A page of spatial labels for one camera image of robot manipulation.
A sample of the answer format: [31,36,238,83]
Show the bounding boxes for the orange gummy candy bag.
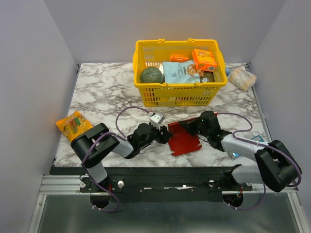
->
[56,111,93,142]

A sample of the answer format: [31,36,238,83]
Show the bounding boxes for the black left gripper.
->
[139,123,173,149]

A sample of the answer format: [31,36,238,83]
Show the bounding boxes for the yellow plastic shopping basket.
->
[133,38,227,107]

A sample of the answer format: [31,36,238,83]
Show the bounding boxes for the light blue chips bag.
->
[163,61,215,84]

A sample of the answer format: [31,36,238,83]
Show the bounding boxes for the beige tissue packet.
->
[228,66,257,92]

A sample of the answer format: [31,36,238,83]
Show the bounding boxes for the blue item behind basket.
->
[225,67,230,76]

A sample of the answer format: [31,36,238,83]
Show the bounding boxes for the blue small packet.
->
[228,135,264,159]

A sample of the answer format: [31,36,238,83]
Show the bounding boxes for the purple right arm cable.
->
[215,112,302,187]

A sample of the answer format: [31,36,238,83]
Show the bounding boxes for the large orange snack box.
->
[192,49,217,72]

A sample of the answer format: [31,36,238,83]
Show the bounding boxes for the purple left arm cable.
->
[81,106,156,170]

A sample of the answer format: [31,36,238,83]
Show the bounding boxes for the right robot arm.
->
[178,111,302,192]

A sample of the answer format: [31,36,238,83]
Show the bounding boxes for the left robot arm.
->
[70,123,173,192]

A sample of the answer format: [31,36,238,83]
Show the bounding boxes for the green round melon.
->
[140,67,163,83]

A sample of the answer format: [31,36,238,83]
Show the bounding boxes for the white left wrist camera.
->
[148,112,165,130]

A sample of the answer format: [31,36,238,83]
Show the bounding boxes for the small orange flat box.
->
[170,55,189,63]

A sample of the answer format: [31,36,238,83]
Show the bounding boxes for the red paper box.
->
[168,122,202,156]

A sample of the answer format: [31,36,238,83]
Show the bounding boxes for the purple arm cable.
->
[81,106,156,170]
[215,112,302,187]

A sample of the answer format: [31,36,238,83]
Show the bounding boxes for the black mounting base plate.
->
[50,166,252,203]

